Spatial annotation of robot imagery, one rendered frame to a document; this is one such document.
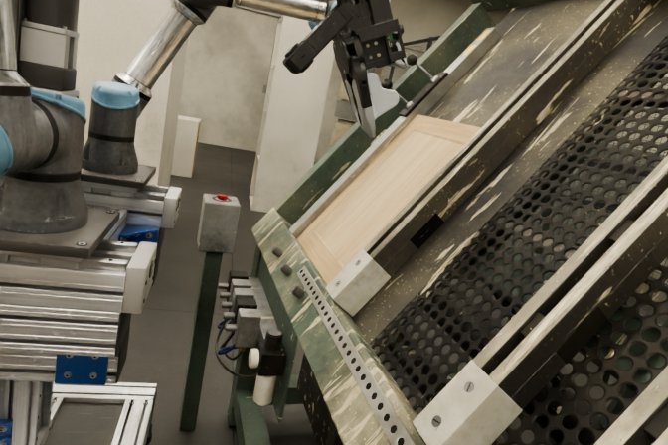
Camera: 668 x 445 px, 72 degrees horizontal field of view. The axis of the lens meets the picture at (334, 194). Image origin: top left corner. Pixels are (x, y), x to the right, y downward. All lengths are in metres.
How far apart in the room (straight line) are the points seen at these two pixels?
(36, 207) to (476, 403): 0.74
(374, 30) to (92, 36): 2.95
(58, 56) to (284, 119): 3.92
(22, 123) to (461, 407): 0.73
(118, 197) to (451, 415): 1.02
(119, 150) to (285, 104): 3.66
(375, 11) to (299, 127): 4.31
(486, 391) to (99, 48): 3.17
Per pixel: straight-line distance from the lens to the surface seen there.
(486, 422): 0.73
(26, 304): 0.97
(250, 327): 1.27
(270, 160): 4.97
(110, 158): 1.37
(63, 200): 0.92
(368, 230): 1.23
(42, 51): 1.15
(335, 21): 0.66
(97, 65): 3.48
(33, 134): 0.81
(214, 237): 1.65
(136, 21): 3.45
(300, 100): 4.94
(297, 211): 1.73
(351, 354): 0.93
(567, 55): 1.22
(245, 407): 1.92
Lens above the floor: 1.35
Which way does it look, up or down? 12 degrees down
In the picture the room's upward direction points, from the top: 12 degrees clockwise
